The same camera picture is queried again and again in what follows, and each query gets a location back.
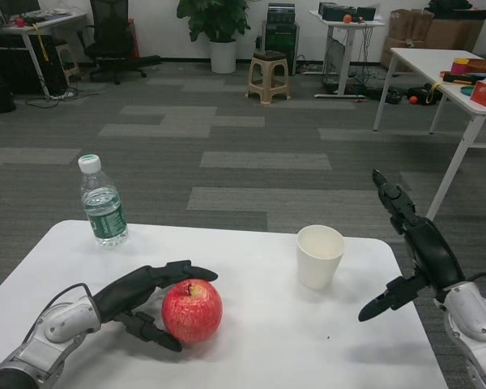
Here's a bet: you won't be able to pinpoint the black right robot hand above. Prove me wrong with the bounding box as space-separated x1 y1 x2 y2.
358 169 467 323

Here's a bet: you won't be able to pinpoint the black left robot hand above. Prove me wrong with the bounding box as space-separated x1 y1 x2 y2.
92 260 220 353

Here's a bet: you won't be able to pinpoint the red apple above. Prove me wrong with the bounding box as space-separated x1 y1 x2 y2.
161 278 224 345

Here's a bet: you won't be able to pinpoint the clear plastic water bottle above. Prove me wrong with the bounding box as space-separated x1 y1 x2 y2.
77 153 130 248

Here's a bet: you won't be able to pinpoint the white paper cup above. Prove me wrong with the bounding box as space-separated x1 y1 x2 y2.
296 224 346 291

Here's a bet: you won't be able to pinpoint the black orange tool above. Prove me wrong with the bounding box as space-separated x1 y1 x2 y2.
440 71 486 86

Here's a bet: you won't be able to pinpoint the white table with clutter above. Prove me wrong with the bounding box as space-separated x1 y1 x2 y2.
373 47 486 222

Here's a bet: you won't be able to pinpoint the stack of cardboard boxes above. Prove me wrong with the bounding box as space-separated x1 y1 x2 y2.
380 7 486 75

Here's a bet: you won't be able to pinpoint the black waste bin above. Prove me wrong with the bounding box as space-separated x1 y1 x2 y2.
0 80 18 114

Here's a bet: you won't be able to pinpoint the beige plastic stool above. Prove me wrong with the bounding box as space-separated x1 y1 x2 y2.
245 50 292 105

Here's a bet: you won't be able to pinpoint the white standing desk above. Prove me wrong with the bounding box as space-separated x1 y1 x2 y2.
309 9 386 100

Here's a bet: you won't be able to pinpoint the black bag on cardboard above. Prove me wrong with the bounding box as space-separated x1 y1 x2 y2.
424 0 475 11

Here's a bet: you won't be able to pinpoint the black mesh office chair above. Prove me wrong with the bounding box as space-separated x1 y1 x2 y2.
77 0 162 86

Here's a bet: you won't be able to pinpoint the black boxes on desk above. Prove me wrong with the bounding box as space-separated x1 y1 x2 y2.
318 1 377 22

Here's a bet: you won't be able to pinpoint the black equipment cabinet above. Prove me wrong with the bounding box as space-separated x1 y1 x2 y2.
262 2 301 77

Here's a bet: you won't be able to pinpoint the white desk with monitor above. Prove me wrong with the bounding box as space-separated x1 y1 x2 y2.
0 11 88 99

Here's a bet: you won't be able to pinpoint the green potted plant white pot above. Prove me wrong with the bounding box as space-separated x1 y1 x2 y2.
176 0 253 75

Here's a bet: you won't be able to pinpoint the black computer monitor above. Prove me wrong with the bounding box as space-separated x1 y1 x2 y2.
0 0 42 22

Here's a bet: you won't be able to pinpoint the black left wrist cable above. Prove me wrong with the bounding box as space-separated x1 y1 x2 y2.
23 283 95 350

